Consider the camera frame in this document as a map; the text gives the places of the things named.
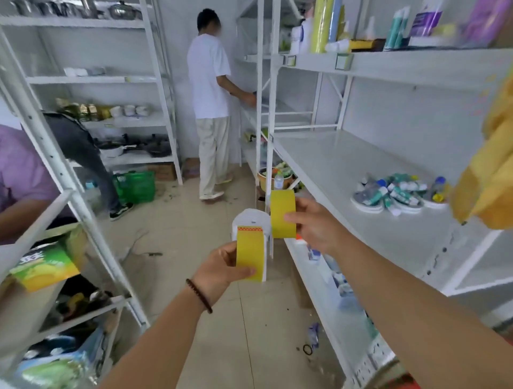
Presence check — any group of black pans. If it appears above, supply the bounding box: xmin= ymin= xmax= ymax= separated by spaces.
xmin=95 ymin=133 xmax=174 ymax=158

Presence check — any row of steel pots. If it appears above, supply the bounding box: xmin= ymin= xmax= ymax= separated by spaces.
xmin=8 ymin=0 xmax=143 ymax=21

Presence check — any green and yellow box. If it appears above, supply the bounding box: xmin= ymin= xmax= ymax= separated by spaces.
xmin=9 ymin=225 xmax=88 ymax=293

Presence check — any green shopping basket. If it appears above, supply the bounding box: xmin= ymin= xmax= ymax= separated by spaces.
xmin=112 ymin=171 xmax=156 ymax=206

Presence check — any white shelf unit with boxes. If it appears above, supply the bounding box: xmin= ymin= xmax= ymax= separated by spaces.
xmin=0 ymin=24 xmax=151 ymax=389

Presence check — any row of oil bottles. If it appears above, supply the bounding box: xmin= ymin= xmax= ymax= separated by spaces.
xmin=55 ymin=98 xmax=114 ymax=122

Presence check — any person's right hand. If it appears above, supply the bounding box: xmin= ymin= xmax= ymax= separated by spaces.
xmin=284 ymin=197 xmax=348 ymax=255

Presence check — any dark bead bracelet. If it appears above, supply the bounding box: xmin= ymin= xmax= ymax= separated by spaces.
xmin=185 ymin=278 xmax=213 ymax=315

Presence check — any yellow-green roll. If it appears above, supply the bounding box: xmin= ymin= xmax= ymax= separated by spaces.
xmin=310 ymin=0 xmax=336 ymax=54

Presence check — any person's right forearm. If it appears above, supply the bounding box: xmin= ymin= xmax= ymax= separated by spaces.
xmin=329 ymin=234 xmax=513 ymax=389

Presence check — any long white metal shelf unit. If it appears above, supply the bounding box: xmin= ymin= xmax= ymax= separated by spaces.
xmin=235 ymin=0 xmax=513 ymax=389

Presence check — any plain yellow packet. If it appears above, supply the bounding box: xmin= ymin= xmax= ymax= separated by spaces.
xmin=270 ymin=189 xmax=297 ymax=240

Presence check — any white bottle with purple label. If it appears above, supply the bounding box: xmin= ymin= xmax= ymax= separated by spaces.
xmin=408 ymin=0 xmax=446 ymax=39

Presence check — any white shelf unit with cookware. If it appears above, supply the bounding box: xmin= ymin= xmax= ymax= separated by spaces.
xmin=0 ymin=0 xmax=184 ymax=187

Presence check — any pile of toothpaste tubes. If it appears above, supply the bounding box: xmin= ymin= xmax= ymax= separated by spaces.
xmin=350 ymin=173 xmax=452 ymax=217

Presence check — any cardboard box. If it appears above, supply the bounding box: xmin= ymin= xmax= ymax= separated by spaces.
xmin=147 ymin=162 xmax=178 ymax=182

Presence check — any yellow cloth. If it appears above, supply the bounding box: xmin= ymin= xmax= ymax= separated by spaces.
xmin=450 ymin=74 xmax=513 ymax=231

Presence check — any teal tubes pack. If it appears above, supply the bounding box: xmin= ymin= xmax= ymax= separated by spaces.
xmin=384 ymin=6 xmax=412 ymax=51

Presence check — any person's left forearm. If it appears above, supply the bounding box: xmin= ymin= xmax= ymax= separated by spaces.
xmin=97 ymin=284 xmax=212 ymax=389

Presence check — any person's left hand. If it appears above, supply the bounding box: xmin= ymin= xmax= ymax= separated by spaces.
xmin=192 ymin=241 xmax=257 ymax=308

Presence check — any round basket of goods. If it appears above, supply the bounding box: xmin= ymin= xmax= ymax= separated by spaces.
xmin=257 ymin=161 xmax=296 ymax=194

